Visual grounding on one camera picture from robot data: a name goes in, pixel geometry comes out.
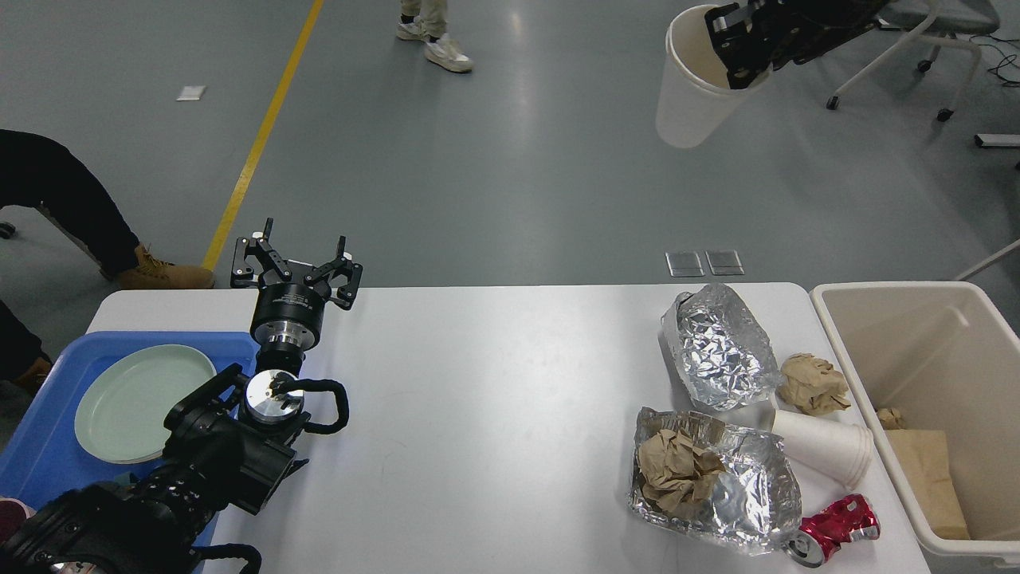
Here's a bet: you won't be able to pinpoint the crumpled brown paper ball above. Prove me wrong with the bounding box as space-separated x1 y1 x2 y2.
777 353 851 415

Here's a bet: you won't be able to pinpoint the beige plastic bin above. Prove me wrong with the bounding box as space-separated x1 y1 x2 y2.
811 282 1019 573

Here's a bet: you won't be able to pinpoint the paper wad in bin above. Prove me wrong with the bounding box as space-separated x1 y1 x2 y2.
875 407 908 431

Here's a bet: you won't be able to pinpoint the pink mug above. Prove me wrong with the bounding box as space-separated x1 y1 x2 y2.
0 497 36 544

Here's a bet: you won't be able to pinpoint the crumpled foil ball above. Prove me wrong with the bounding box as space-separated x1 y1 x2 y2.
661 283 781 413

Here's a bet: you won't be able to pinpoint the aluminium foil tray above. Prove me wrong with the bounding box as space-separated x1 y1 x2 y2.
628 407 802 556

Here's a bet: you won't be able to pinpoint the brown paper bag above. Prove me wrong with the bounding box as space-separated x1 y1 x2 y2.
886 429 971 539

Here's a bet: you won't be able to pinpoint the white floor tag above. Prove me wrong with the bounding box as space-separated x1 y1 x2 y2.
176 86 207 102

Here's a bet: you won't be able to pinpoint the white paper cup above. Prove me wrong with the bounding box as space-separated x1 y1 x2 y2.
655 4 771 148

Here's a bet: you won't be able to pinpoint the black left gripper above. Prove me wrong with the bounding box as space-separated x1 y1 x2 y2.
230 217 363 350

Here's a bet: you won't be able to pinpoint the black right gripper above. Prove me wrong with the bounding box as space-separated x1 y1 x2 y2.
704 1 889 88

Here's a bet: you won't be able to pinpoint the stacked white paper cups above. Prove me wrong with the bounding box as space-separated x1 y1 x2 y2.
771 410 873 488

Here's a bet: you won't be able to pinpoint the green plate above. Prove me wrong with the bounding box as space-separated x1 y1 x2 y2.
74 344 216 465

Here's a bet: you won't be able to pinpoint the person in tan boots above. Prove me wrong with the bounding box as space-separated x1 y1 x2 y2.
0 129 217 392

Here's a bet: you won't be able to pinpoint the clear floor plate right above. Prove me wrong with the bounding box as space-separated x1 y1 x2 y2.
704 250 746 277

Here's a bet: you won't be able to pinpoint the crumpled brown paper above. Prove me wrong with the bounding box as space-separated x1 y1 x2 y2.
638 428 726 518

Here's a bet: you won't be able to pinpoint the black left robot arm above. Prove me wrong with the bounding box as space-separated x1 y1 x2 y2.
2 218 362 573

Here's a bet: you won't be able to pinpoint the person in beige trousers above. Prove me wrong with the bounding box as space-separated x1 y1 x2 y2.
394 1 474 75

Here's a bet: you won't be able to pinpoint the crushed red can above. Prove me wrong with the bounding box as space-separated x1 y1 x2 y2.
781 493 881 569

